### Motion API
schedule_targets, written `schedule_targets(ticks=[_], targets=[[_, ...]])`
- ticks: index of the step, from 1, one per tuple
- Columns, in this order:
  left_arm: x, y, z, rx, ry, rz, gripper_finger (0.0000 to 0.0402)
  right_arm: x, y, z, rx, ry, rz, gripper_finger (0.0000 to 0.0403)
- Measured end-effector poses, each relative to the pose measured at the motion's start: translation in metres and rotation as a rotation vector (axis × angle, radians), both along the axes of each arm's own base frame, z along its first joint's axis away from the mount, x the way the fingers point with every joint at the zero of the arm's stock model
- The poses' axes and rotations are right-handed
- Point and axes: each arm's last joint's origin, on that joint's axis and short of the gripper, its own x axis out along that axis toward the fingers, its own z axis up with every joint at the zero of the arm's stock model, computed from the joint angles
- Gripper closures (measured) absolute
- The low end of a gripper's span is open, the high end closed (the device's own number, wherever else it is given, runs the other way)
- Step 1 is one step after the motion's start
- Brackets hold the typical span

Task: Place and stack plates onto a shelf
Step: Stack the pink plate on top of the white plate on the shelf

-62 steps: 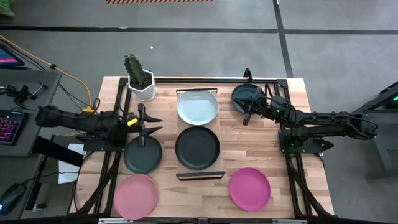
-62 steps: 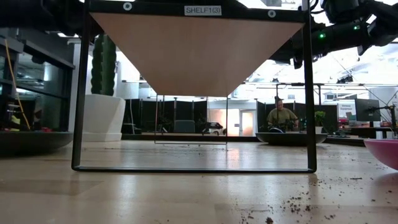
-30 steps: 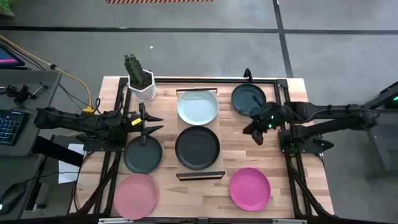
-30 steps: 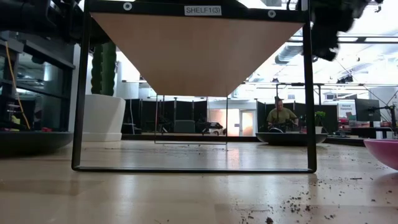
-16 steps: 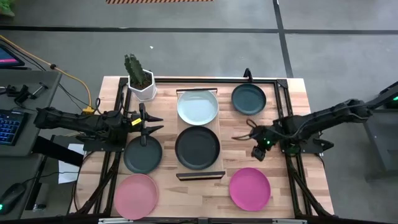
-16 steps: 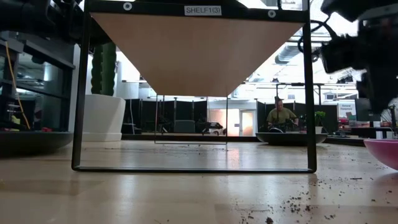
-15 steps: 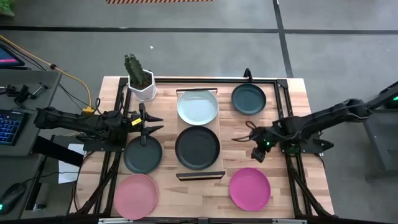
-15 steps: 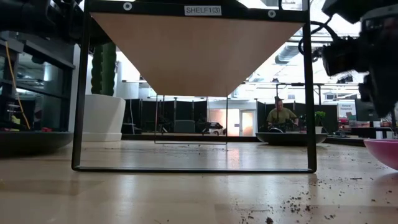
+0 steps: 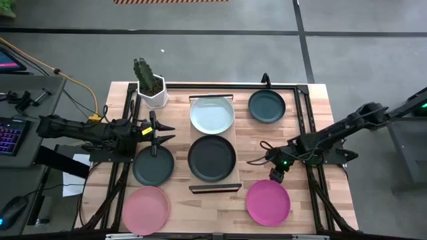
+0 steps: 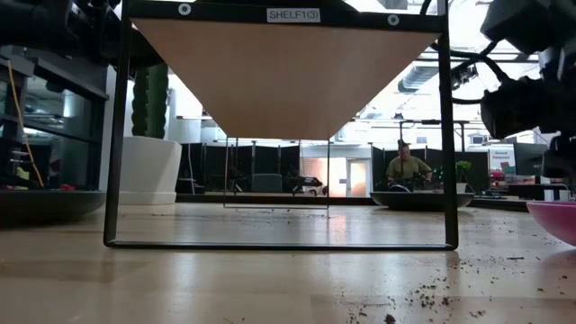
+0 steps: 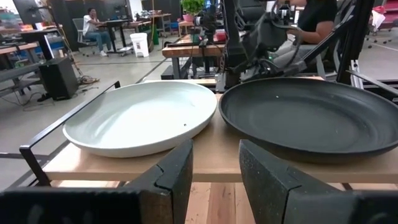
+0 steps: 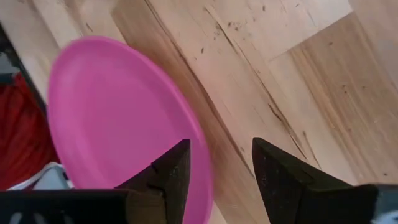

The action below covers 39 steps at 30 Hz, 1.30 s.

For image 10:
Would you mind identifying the black shelving rack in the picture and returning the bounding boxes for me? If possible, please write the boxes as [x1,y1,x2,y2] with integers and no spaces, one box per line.
[0,44,110,190]

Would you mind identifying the cluttered black desk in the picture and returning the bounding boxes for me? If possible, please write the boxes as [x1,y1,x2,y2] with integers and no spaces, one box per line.
[488,168,572,203]

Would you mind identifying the dark teal plate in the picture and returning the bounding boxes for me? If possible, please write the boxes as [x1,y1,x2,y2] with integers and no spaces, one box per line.
[369,191,476,212]

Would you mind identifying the white small vehicle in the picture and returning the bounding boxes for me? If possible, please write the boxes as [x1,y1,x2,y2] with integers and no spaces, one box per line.
[291,175,329,197]

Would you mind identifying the black room partition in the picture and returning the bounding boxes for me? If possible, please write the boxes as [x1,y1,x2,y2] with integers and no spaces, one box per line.
[371,146,491,194]
[178,142,302,194]

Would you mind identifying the magenta plate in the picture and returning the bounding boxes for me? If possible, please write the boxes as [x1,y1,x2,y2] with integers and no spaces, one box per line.
[526,200,576,248]

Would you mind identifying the black computer monitor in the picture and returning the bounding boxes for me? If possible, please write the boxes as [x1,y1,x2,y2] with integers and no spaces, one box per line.
[514,142,548,176]

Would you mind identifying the white faceted plant pot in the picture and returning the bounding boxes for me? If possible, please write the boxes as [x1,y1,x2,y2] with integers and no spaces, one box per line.
[117,136,184,206]

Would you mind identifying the orange lit door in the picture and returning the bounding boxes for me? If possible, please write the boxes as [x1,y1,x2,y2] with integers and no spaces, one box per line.
[346,157,373,198]

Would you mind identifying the white printed sign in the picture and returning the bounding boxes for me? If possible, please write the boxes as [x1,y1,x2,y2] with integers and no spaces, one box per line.
[489,146,517,175]

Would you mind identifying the green cactus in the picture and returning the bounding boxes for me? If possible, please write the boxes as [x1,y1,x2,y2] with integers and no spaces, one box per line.
[130,62,170,140]

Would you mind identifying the person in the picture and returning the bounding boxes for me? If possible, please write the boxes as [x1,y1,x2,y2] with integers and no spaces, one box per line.
[385,139,434,194]

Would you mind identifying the wooden shelf with black frame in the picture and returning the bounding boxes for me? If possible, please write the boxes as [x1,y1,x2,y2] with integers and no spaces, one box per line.
[103,0,460,252]

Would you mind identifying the dark green plate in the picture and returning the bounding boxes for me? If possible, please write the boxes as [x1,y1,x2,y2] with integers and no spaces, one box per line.
[0,188,108,228]

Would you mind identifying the grey chair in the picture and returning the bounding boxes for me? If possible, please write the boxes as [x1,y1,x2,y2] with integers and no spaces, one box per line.
[250,173,284,194]

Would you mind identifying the small potted plant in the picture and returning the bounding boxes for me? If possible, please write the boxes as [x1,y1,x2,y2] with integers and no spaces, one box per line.
[454,159,473,194]

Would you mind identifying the black ceiling spotlight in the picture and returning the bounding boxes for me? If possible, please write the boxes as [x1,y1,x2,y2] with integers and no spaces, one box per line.
[449,62,478,91]

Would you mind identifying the black aluminium table frame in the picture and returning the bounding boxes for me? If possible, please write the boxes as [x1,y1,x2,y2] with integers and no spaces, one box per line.
[175,192,576,212]

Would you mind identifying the yellow cable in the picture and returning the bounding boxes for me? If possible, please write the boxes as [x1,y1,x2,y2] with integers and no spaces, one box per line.
[6,60,45,188]

